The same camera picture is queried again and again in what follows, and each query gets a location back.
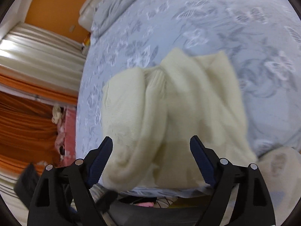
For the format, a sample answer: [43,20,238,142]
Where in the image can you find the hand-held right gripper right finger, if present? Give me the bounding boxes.
[189,135,276,226]

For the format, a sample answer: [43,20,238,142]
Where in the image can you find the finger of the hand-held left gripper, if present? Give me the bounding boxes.
[93,189,118,212]

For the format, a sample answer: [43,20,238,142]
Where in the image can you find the pink floral blanket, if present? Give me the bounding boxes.
[54,106,78,166]

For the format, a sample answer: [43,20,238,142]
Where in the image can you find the bed with blue butterfly sheet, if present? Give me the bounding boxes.
[75,0,301,195]

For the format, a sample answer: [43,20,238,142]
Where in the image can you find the beige padded headboard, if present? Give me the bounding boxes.
[78,0,118,31]

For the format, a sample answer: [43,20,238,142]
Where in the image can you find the cream crumpled cloth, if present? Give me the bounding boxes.
[52,105,65,126]

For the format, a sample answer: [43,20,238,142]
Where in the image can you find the grey-blue duvet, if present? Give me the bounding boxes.
[90,0,165,37]

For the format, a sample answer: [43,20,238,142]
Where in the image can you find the orange curtain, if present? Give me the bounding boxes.
[0,73,78,177]

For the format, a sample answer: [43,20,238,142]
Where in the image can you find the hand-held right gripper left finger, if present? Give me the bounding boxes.
[27,136,114,226]

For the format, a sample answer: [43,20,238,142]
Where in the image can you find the cream knit cardigan red buttons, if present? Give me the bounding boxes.
[100,48,258,192]

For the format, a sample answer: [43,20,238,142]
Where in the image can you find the cream curtain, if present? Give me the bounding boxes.
[0,22,87,97]

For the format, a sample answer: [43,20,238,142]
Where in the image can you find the person's leg in beige pants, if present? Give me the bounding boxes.
[257,146,301,218]

